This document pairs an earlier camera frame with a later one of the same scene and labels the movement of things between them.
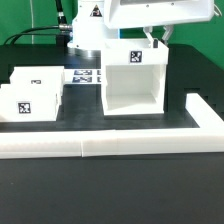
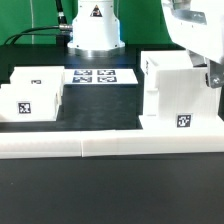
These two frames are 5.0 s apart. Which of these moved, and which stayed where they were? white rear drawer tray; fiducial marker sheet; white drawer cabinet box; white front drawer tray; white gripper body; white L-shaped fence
Moved: white drawer cabinet box; white gripper body
Stayed: white L-shaped fence; white front drawer tray; white rear drawer tray; fiducial marker sheet
